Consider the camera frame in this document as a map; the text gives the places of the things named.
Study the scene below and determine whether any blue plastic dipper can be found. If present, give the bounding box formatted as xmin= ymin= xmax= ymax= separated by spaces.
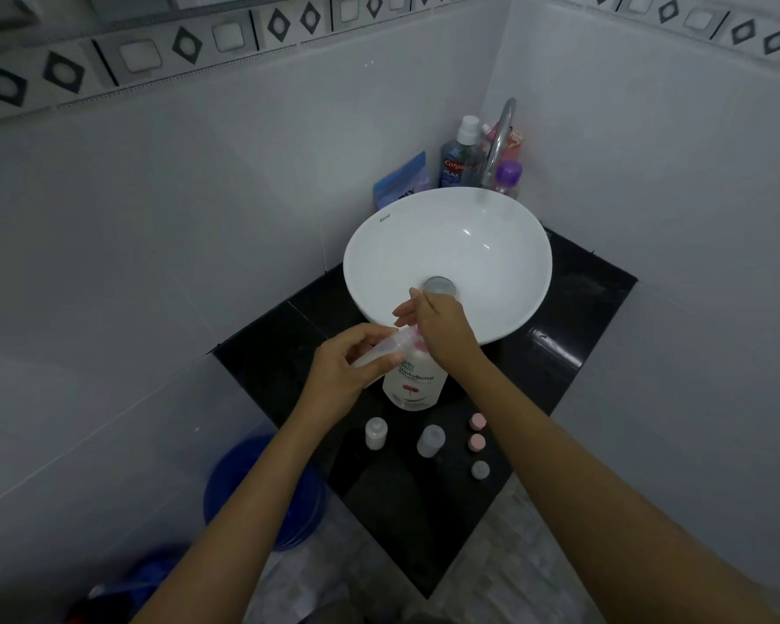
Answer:
xmin=88 ymin=546 xmax=189 ymax=624

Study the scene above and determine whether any blue mouthwash bottle white cap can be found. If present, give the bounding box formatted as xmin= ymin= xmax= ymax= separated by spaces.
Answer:
xmin=439 ymin=115 xmax=486 ymax=189

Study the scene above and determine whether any white pump bottle pink label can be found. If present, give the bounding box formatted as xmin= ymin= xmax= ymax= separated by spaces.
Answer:
xmin=381 ymin=328 xmax=450 ymax=412

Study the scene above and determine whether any white round basin sink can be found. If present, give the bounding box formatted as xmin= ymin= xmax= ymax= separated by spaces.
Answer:
xmin=342 ymin=186 xmax=553 ymax=348

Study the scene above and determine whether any chrome curved faucet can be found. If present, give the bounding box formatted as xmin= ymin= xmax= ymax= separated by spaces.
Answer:
xmin=478 ymin=97 xmax=517 ymax=192

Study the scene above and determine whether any pink red bottle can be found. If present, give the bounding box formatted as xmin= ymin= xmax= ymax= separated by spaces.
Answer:
xmin=481 ymin=123 xmax=526 ymax=167

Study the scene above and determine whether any blue pouch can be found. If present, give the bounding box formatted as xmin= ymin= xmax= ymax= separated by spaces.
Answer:
xmin=372 ymin=151 xmax=428 ymax=210

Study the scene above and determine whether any blue plastic bucket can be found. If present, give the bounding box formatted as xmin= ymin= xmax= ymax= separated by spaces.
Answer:
xmin=203 ymin=435 xmax=329 ymax=553

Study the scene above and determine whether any person's right hand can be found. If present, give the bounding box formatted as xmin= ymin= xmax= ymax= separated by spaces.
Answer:
xmin=393 ymin=287 xmax=489 ymax=375

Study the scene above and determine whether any person's left forearm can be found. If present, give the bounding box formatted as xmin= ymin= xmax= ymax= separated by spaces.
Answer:
xmin=129 ymin=403 xmax=348 ymax=624

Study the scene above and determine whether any small purple bottle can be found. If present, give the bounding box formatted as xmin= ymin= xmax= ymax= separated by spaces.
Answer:
xmin=492 ymin=160 xmax=524 ymax=201

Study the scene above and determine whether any person's right forearm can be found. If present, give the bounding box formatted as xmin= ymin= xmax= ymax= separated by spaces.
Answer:
xmin=458 ymin=351 xmax=780 ymax=624

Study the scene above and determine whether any person's left hand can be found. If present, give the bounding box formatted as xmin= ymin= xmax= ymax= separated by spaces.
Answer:
xmin=297 ymin=322 xmax=406 ymax=427

